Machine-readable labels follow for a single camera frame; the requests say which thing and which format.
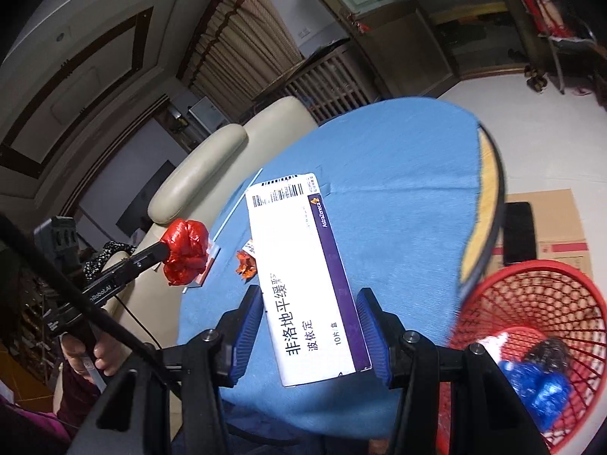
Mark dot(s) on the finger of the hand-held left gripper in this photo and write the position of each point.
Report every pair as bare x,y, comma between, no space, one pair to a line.
147,256

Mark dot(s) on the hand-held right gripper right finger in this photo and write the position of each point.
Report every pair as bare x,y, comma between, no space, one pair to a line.
374,336

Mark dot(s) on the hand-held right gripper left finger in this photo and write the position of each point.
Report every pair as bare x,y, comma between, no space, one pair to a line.
249,327

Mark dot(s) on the red plastic bag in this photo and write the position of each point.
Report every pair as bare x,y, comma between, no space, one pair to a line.
185,251

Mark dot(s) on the white purple medicine box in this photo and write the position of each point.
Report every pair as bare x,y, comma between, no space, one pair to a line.
303,284

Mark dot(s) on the red plastic mesh basket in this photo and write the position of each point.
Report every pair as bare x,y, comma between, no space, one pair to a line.
531,289

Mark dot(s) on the person's left hand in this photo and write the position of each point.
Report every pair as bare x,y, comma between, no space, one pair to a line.
111,353

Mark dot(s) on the black white patterned cloth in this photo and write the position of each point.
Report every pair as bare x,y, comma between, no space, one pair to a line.
106,256

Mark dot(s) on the dark flat screen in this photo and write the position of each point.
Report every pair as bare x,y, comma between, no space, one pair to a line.
147,199

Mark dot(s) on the orange crumpled wrapper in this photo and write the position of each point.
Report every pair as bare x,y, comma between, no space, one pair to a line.
245,268

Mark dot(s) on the thin white stick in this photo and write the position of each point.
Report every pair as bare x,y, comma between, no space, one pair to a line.
232,211

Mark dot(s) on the beige leather sofa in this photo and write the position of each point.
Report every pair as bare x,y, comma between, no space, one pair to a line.
204,161

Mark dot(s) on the white plastic wrapper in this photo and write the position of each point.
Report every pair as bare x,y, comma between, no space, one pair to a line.
493,343

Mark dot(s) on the blue tablecloth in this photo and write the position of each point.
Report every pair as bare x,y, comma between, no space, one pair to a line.
393,189

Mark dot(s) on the white box appliance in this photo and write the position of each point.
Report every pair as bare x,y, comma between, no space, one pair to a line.
206,113

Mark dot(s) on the blue crumpled plastic bag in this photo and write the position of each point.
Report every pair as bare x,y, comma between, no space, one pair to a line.
536,388

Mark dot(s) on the black crumpled plastic bag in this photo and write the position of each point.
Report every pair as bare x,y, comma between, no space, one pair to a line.
550,353

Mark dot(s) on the round wooden table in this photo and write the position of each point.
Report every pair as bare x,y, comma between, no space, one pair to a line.
484,185

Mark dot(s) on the brown cardboard box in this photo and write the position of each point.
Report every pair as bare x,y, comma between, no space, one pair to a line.
555,218

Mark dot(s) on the beige striped curtain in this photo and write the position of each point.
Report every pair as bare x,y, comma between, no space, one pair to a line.
237,57

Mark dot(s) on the wooden lattice cover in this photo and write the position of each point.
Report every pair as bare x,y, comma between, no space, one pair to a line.
327,85

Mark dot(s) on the pair of brown shoes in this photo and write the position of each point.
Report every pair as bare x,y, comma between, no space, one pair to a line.
537,79

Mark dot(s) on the red hanging ornament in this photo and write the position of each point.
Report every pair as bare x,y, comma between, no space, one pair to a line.
359,22

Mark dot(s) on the pink slipper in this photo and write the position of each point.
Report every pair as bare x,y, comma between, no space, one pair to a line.
582,90

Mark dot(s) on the metal folding chair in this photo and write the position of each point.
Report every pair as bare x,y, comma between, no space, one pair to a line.
557,61

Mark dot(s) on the red cloth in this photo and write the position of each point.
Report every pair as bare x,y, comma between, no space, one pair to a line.
540,4

